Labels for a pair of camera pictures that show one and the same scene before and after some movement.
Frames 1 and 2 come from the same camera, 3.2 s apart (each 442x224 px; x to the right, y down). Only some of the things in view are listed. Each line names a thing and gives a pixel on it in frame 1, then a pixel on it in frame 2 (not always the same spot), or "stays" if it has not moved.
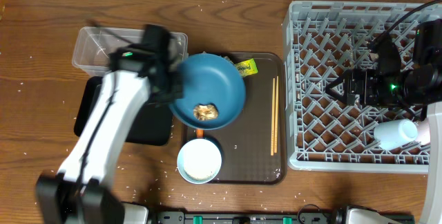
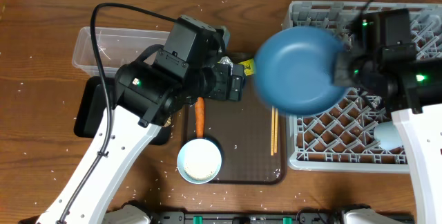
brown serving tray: [253, 147] stays
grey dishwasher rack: [322, 40] stays
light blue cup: [389, 134] stays
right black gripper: [350, 88] -> [344, 70]
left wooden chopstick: [273, 117] stays
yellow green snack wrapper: [247, 68] stays
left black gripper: [169, 88] -> [235, 88]
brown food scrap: [202, 112] -> [168, 122]
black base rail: [255, 218] stays
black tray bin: [152, 126] stays
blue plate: [206, 79] -> [294, 70]
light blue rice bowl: [199, 161] stays
